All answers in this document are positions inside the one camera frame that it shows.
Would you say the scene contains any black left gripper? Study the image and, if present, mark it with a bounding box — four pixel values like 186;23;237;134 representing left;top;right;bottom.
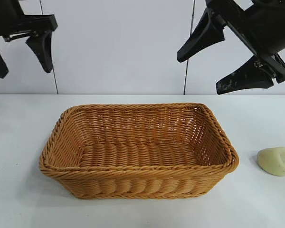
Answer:
0;0;58;79

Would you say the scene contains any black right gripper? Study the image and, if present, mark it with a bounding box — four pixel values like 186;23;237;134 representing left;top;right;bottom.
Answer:
177;0;285;95

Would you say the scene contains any brown woven wicker basket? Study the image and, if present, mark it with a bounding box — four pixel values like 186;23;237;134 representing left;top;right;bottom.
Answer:
39;102;240;200

